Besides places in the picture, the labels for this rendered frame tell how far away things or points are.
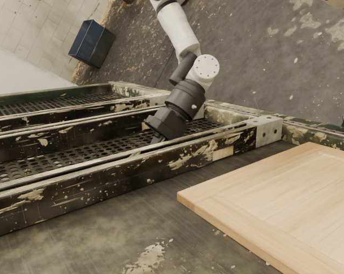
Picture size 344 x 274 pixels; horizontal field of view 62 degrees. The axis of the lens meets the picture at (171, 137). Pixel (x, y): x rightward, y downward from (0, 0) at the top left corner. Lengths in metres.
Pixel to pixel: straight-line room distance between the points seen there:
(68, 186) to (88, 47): 4.19
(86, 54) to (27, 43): 1.23
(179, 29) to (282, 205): 0.50
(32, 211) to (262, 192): 0.44
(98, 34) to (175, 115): 4.10
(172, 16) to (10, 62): 3.47
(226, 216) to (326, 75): 1.69
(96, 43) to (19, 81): 1.28
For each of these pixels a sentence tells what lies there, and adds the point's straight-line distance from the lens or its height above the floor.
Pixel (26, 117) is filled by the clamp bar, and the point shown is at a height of 1.45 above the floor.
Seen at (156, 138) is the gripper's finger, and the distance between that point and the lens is 0.74.
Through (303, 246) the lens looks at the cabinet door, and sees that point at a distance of 0.49.
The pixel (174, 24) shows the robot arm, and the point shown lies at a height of 1.33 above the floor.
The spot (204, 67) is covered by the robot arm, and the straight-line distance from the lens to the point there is 0.74.
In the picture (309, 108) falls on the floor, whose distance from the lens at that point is 2.05.
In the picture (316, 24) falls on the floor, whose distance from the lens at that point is 2.39.
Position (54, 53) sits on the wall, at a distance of 5.66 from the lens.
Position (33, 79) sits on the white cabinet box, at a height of 0.85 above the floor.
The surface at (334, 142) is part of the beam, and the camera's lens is 0.91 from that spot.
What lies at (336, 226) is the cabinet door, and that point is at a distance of 0.56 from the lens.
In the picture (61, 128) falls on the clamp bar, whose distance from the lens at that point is 0.94.
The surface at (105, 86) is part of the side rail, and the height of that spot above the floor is 0.94.
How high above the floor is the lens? 1.72
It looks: 39 degrees down
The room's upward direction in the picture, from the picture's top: 64 degrees counter-clockwise
